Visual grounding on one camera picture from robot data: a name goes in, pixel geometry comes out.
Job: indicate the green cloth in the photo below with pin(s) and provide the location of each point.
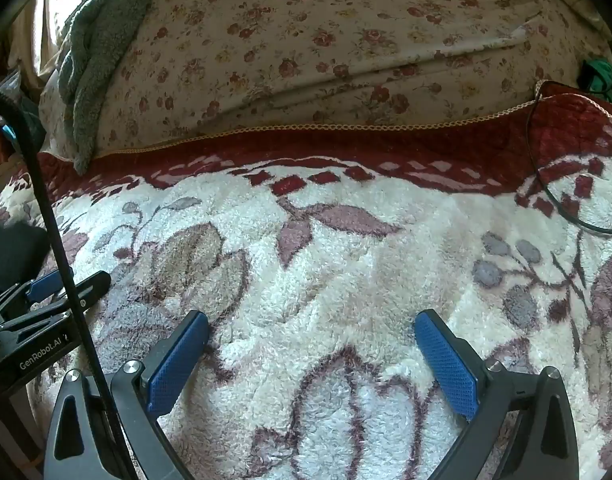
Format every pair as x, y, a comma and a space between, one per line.
598, 72

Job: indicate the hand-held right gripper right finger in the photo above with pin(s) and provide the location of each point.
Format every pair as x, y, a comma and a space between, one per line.
446, 365

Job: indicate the white floral plush blanket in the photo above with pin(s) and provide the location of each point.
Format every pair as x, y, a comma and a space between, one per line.
361, 285

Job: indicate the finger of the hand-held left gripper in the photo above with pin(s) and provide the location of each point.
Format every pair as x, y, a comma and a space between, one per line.
93, 287
43, 286

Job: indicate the black pants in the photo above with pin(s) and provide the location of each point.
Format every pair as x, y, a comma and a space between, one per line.
16, 250

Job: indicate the red quilted blanket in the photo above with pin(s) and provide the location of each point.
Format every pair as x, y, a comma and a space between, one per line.
436, 145

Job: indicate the rose print quilt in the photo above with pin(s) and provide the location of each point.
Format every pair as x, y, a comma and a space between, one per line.
311, 35

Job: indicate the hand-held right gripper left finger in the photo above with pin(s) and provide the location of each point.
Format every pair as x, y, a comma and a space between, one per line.
178, 360

